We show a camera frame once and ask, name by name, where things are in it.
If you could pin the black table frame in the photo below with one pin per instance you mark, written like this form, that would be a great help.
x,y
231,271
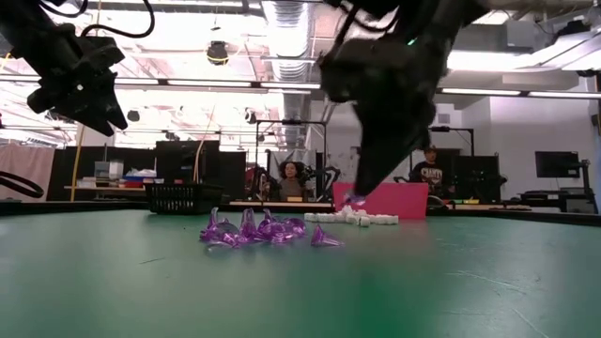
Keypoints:
x,y
70,206

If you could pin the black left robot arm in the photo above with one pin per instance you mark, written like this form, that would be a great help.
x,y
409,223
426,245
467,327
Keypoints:
x,y
28,28

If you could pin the person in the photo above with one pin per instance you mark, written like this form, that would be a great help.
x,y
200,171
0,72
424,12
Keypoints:
x,y
434,174
291,185

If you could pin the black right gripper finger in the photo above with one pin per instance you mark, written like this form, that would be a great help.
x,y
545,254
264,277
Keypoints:
x,y
371,141
406,131

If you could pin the black slotted plastic basket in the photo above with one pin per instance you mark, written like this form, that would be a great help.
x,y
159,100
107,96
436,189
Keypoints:
x,y
183,199

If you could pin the black monitor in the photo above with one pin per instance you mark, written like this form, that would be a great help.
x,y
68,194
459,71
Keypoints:
x,y
556,164

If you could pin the ceiling light strip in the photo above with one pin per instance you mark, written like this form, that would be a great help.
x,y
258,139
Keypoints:
x,y
479,91
209,83
563,94

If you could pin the white ghost figure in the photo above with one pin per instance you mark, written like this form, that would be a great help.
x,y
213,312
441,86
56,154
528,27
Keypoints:
x,y
379,219
347,209
342,217
393,219
364,220
326,217
310,217

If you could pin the wooden shelf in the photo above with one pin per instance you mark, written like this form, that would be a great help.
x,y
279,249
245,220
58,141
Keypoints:
x,y
103,188

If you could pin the tall black cabinet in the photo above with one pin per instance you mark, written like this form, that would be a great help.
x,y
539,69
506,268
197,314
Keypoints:
x,y
185,159

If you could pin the black partition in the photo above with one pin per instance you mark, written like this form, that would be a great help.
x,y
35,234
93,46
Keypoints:
x,y
66,164

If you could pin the blue storage box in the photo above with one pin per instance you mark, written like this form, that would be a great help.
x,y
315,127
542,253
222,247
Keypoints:
x,y
136,178

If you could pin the pink plastic bin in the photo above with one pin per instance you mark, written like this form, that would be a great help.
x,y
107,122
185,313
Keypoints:
x,y
399,202

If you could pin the dark desk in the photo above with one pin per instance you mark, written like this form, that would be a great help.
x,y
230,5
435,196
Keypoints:
x,y
559,195

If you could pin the black cabinet green lights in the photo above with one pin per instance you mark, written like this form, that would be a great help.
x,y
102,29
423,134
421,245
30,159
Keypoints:
x,y
476,178

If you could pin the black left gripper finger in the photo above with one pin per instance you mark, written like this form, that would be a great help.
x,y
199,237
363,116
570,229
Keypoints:
x,y
96,110
115,105

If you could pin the yellow vertical pole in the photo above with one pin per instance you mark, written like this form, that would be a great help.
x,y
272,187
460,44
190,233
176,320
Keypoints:
x,y
77,155

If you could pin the black ceiling spotlight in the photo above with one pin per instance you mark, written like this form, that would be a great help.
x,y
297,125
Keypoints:
x,y
217,52

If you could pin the pink curtain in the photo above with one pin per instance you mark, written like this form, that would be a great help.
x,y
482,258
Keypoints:
x,y
26,169

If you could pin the silver ventilation duct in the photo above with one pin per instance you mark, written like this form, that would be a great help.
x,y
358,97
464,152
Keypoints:
x,y
291,47

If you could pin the clear storage box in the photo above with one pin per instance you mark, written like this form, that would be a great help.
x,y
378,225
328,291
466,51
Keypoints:
x,y
109,169

